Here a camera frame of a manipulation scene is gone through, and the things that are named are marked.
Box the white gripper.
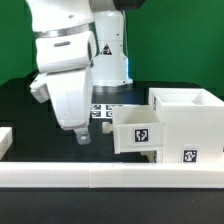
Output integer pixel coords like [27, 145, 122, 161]
[36, 31, 97, 145]

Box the white drawer box cabinet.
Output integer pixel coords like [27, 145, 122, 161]
[148, 88, 224, 163]

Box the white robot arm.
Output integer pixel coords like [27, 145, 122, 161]
[25, 0, 146, 145]

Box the marker sheet on table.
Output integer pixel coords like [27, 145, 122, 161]
[91, 104, 113, 119]

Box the white left fence piece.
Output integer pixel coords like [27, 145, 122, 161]
[0, 127, 13, 160]

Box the white front fence rail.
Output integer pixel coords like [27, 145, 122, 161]
[0, 162, 224, 188]

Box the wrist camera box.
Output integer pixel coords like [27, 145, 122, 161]
[30, 73, 49, 103]

